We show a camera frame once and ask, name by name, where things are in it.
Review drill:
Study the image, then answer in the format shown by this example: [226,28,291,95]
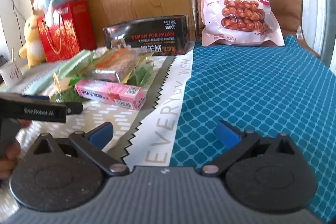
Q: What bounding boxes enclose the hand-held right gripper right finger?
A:
[201,120,298,177]

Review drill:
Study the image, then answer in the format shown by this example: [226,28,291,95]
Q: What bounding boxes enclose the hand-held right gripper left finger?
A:
[31,122,130,177]

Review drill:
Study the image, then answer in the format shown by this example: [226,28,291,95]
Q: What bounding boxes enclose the pink rectangular box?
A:
[75,79,145,111]

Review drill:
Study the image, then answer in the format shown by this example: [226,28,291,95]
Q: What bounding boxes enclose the teal patterned cloth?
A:
[170,35,336,222]

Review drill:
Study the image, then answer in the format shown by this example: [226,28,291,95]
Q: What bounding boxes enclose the white fried dough snack bag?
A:
[190,0,286,47]

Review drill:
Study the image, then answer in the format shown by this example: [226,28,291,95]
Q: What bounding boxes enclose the white paper card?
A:
[0,61,24,86]

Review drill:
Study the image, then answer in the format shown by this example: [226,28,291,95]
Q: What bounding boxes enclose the dark wall cable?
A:
[0,0,21,44]

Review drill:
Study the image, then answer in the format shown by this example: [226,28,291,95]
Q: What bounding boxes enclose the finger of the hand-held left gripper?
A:
[66,102,84,115]

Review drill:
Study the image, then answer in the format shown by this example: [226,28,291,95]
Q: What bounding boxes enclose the light green snack packet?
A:
[54,50,93,81]

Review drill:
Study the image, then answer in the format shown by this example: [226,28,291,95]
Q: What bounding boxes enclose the red gift bag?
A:
[37,0,97,62]

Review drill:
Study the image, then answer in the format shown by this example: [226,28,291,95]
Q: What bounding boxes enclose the spiral notebook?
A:
[8,63,62,95]

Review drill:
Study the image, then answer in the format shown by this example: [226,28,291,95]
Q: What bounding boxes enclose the yellow plush duck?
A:
[18,15,47,68]

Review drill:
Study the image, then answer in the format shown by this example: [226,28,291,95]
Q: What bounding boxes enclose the white lettered cloth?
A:
[123,52,195,165]

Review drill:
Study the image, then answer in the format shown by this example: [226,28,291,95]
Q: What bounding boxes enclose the person's left hand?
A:
[0,120,32,180]

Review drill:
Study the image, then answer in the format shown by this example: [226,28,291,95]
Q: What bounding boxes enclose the black printed box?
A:
[103,14,190,56]

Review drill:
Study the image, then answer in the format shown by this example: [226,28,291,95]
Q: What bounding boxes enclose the green leaf-print packet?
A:
[128,61,154,87]

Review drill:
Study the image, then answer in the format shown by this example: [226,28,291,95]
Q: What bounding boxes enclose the dark green packet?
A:
[50,88,85,104]

